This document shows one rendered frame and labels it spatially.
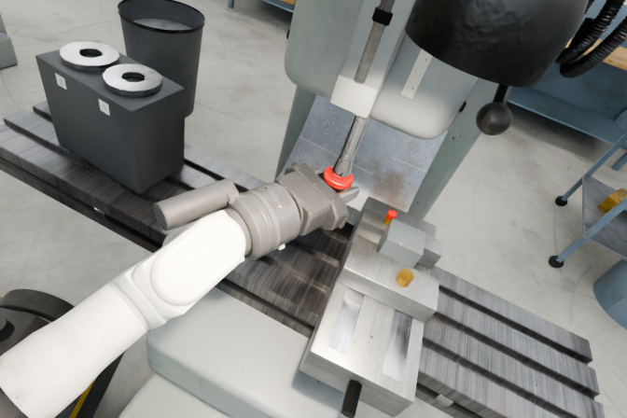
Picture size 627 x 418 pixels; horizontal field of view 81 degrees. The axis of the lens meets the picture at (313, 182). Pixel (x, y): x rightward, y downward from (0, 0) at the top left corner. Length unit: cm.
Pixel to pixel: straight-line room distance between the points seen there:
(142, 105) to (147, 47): 171
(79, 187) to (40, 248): 120
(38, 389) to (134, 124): 40
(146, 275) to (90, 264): 148
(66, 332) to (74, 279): 143
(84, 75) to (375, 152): 61
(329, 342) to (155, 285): 26
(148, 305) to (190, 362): 28
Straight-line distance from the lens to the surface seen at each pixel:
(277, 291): 64
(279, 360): 68
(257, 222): 45
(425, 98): 38
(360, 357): 55
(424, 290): 60
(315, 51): 40
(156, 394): 79
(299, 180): 54
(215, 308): 71
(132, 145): 69
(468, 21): 18
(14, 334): 106
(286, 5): 449
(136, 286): 41
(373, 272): 58
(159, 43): 233
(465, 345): 74
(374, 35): 33
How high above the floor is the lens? 151
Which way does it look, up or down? 41 degrees down
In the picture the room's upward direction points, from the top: 19 degrees clockwise
